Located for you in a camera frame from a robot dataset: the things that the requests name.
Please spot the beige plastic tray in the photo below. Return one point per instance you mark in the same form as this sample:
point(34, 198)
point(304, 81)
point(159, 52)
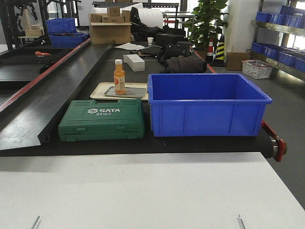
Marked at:
point(100, 91)

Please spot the large blue plastic bin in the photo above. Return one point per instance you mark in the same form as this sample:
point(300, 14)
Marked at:
point(203, 104)

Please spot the white foam block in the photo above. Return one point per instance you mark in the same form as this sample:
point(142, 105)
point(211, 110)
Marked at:
point(135, 62)

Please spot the orange juice bottle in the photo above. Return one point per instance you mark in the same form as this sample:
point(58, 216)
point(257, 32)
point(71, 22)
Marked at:
point(119, 77)

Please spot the black bag on conveyor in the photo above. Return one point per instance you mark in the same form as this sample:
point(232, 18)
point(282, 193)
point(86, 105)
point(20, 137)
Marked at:
point(183, 64)

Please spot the green SATA tool case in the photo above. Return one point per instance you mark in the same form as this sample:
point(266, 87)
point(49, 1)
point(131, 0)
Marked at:
point(87, 120)

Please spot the white paper cup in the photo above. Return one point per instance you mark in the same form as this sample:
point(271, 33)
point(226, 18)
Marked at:
point(150, 41)

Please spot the white table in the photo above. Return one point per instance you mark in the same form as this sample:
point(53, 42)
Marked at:
point(146, 191)

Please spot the red white traffic cone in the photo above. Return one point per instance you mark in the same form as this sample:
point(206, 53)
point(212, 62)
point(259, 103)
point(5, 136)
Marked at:
point(210, 50)

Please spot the yellow black striped cone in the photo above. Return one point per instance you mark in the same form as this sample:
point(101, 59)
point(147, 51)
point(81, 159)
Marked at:
point(219, 55)

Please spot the brown cardboard box on floor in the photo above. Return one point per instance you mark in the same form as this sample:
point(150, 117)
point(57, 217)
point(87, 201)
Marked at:
point(234, 60)

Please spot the large cardboard box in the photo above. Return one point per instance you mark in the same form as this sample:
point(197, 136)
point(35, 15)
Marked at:
point(105, 29)

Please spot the potted green plant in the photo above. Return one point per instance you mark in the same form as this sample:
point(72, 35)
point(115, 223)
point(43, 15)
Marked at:
point(207, 22)

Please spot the white plastic basket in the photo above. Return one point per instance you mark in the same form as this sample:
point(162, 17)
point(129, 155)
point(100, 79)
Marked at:
point(257, 69)

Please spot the blue crate on left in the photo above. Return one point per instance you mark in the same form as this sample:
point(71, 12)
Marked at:
point(68, 40)

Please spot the metal storage shelf rack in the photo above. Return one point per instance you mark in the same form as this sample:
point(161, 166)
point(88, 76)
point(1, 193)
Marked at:
point(272, 30)

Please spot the red conveyor end bracket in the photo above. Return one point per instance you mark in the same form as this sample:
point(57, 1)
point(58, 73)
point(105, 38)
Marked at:
point(279, 145)

